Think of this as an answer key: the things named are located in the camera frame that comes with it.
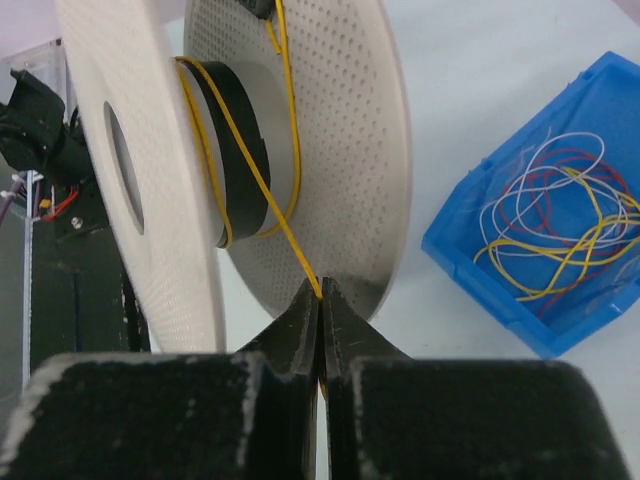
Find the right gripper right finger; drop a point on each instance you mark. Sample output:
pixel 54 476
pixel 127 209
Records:
pixel 390 416

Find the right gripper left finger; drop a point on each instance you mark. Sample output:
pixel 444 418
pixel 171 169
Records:
pixel 250 414

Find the grey cable spool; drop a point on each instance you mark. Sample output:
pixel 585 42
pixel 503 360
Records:
pixel 280 136

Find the blue plastic bin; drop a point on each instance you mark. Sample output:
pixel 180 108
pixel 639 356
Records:
pixel 544 232

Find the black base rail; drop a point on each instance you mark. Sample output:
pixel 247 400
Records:
pixel 62 292

